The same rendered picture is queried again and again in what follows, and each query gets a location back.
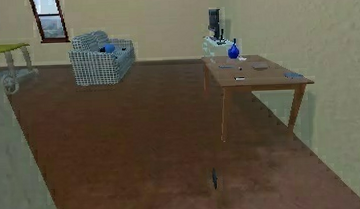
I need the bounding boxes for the white glass television stand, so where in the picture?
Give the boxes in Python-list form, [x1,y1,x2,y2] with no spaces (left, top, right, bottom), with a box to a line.
[201,35,236,60]

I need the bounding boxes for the blue vase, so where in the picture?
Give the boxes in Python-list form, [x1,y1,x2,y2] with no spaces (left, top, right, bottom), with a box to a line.
[227,37,240,60]

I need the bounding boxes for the brown wooden table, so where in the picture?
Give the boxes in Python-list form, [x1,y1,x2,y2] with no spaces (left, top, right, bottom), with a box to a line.
[200,52,317,144]

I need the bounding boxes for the small dark floor object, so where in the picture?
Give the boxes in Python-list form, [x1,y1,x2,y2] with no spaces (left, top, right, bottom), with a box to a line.
[210,167,219,190]

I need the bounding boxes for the grey flat plate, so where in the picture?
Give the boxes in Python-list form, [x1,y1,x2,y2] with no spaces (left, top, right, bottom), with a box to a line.
[252,62,270,71]

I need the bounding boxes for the grey checked armchair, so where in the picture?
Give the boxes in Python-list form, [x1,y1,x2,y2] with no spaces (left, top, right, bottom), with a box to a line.
[67,29,137,87]

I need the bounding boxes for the black television set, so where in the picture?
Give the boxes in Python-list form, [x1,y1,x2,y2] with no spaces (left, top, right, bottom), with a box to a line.
[208,8,226,43]

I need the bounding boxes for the dark framed window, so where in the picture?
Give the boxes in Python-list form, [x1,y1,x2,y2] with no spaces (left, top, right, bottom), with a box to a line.
[28,0,71,45]

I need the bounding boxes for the green topped grey table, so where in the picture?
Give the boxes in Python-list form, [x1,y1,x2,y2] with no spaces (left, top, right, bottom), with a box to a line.
[0,41,41,96]

